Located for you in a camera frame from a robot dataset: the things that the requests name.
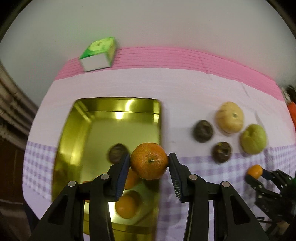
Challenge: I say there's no dark brown mangosteen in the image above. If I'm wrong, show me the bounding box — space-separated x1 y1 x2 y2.
212 142 232 164
193 120 213 143
108 143 130 164

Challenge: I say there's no green guava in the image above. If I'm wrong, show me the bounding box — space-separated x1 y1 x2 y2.
240 124 267 155

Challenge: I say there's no beige patterned curtain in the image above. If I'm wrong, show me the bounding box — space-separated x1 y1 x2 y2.
0 60 40 149

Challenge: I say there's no orange tangerine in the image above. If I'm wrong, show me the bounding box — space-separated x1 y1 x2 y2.
115 190 141 219
124 169 140 190
246 164 263 179
130 142 168 180
81 180 91 203

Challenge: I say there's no pale yellow melon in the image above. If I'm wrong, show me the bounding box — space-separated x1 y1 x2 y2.
216 101 245 134

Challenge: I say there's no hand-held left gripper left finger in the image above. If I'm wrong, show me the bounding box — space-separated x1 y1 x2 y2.
31 154 131 241

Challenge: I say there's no green and white tissue box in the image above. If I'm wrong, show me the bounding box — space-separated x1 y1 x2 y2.
79 37 116 72

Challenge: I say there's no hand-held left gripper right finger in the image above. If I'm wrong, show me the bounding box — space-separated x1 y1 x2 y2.
168 152 270 241

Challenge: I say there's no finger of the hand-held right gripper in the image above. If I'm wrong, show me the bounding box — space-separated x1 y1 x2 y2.
245 174 270 195
261 169 293 186

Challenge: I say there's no orange handled tool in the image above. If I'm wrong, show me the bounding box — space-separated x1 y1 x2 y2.
281 85 296 127

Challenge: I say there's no purple checked tablecloth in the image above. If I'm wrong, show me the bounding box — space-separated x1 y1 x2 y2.
22 67 296 241

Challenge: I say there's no gold metal tin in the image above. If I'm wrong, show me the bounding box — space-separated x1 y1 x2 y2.
51 97 162 241

